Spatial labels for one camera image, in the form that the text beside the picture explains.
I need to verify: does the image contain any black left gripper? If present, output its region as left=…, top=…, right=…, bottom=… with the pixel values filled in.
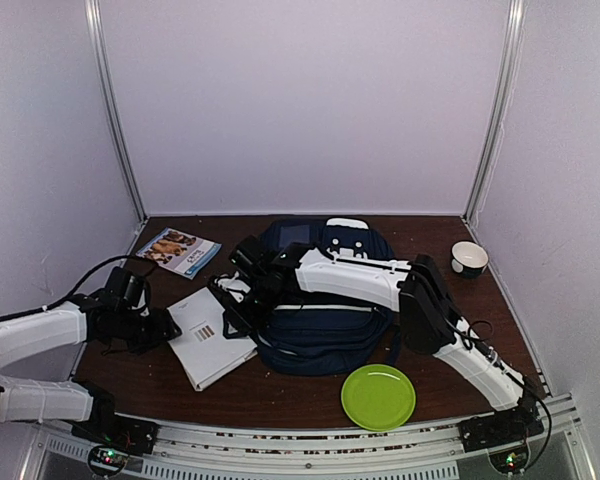
left=116, top=307, right=181, bottom=356

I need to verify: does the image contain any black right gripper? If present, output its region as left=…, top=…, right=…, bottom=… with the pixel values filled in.
left=224, top=279, right=287, bottom=338

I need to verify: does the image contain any white paperback book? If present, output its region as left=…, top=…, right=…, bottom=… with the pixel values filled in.
left=168, top=288, right=257, bottom=392

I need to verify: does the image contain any navy blue student backpack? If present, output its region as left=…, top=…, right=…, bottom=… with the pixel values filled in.
left=251, top=217, right=401, bottom=376

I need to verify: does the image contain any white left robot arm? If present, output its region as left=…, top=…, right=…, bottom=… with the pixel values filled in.
left=0, top=267, right=182, bottom=444

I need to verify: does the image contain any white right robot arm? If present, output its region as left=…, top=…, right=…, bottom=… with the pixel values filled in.
left=224, top=236, right=541, bottom=442

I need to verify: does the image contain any dog cover workbook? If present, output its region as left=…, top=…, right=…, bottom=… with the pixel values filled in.
left=136, top=228, right=222, bottom=279

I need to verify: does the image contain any green plastic plate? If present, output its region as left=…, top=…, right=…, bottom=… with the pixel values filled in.
left=340, top=364, right=417, bottom=432

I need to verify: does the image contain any white and black bowl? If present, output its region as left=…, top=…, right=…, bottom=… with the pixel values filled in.
left=450, top=241, right=489, bottom=279

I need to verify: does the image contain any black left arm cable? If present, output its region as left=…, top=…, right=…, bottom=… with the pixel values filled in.
left=0, top=254, right=161, bottom=331

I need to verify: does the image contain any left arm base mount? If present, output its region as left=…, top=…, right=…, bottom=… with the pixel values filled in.
left=69, top=415, right=159, bottom=479

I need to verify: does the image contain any front aluminium rail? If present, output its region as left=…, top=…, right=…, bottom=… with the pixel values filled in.
left=15, top=394, right=600, bottom=479

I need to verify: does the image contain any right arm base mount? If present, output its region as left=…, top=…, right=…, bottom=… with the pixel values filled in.
left=458, top=410, right=544, bottom=477

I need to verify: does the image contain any left aluminium frame post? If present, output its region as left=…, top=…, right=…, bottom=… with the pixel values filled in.
left=84, top=0, right=148, bottom=223

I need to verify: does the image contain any aluminium frame post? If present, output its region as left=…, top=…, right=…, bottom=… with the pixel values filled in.
left=463, top=0, right=527, bottom=226
left=84, top=0, right=148, bottom=223

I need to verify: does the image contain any right aluminium frame post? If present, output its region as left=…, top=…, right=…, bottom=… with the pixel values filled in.
left=463, top=0, right=527, bottom=226

